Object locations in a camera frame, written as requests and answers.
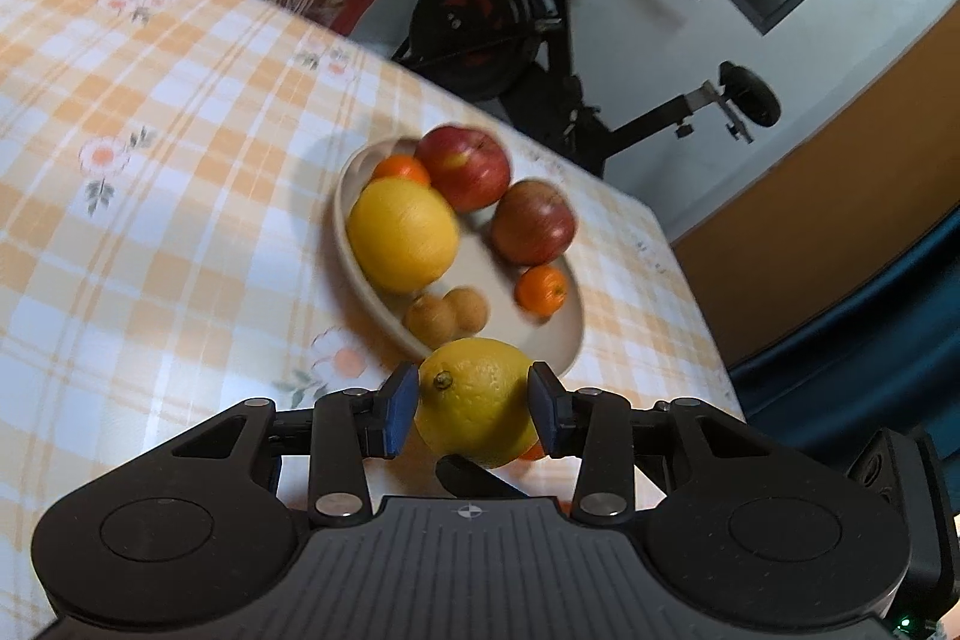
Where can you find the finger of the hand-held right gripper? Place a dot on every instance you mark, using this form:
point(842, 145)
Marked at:
point(469, 481)

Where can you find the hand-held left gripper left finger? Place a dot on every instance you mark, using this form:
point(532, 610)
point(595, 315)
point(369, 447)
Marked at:
point(397, 411)

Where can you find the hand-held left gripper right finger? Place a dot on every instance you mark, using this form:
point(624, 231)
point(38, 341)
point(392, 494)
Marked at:
point(547, 411)

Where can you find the large orange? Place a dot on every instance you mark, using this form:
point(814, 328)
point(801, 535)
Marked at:
point(532, 452)

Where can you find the brown kiwi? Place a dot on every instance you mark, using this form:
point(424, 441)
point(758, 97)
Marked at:
point(429, 319)
point(471, 306)

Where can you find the tangerine with green stem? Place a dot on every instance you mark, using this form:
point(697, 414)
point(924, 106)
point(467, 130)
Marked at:
point(541, 290)

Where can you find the beige round plate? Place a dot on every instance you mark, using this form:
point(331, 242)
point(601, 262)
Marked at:
point(480, 257)

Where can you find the large yellow lemon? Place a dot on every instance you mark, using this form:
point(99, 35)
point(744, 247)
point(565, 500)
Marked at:
point(403, 235)

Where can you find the red apple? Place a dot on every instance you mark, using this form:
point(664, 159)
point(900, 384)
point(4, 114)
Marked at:
point(532, 224)
point(465, 164)

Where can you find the small tangerine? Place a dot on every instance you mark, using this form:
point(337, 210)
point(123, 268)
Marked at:
point(399, 169)

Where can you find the orange checked floral tablecloth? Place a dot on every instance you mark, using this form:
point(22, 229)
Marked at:
point(150, 235)

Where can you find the brown wooden door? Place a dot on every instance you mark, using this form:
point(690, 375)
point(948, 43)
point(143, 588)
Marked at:
point(825, 220)

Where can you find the black exercise bike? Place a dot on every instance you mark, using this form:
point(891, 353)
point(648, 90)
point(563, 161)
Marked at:
point(480, 40)

